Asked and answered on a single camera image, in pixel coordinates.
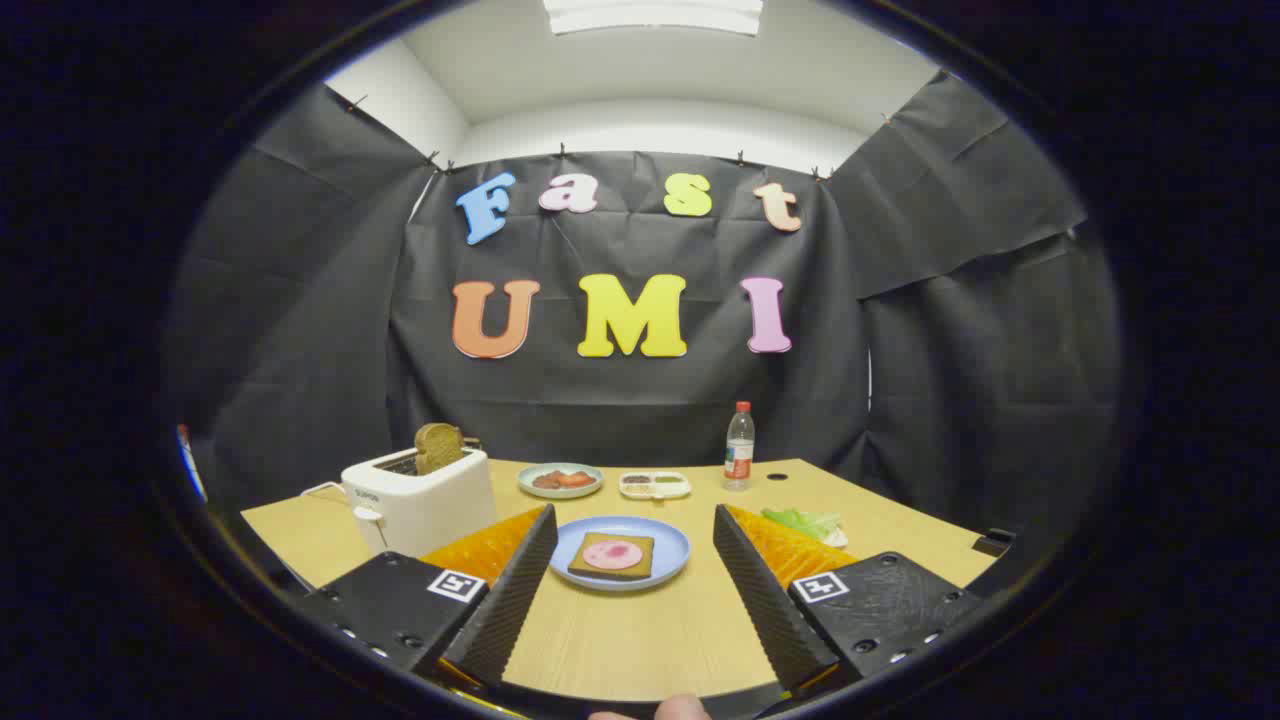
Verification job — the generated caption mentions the blue and red object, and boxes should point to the blue and red object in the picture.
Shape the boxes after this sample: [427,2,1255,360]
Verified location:
[176,424,209,503]

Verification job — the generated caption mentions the green lettuce leaf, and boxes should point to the green lettuce leaf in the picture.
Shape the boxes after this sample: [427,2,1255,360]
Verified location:
[762,507,844,541]

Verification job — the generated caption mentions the light blue plate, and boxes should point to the light blue plate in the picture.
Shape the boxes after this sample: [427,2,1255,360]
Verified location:
[549,516,692,593]

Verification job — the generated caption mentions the brown toast slice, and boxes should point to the brown toast slice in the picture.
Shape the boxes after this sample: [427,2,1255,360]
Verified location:
[414,422,467,476]

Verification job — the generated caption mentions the pale green plate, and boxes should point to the pale green plate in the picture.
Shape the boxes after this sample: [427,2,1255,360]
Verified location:
[517,462,605,500]

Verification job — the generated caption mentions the pink ham slice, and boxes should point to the pink ham slice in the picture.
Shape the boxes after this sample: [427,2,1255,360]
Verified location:
[583,541,645,571]

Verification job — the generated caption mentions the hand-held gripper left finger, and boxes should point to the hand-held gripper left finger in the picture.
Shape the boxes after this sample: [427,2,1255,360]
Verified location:
[298,503,559,701]

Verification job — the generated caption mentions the clear water bottle red cap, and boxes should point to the clear water bottle red cap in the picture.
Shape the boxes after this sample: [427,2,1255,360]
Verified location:
[723,401,757,492]

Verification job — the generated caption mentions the white toaster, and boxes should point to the white toaster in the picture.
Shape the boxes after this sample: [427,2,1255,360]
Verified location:
[340,447,498,558]

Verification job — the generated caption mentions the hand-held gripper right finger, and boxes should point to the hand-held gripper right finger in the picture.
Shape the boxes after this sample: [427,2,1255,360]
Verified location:
[712,503,988,698]

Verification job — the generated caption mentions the white divided condiment dish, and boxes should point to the white divided condiment dish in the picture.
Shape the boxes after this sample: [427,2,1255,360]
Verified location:
[618,471,693,501]

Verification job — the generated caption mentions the ceiling light panel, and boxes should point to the ceiling light panel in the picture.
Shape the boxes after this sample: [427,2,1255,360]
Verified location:
[543,0,765,37]

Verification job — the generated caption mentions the black backdrop cloth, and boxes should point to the black backdrop cloth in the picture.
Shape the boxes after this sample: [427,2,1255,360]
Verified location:
[165,70,1121,561]

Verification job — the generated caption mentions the brown bread slice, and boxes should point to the brown bread slice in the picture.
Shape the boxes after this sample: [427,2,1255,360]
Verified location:
[568,533,656,581]

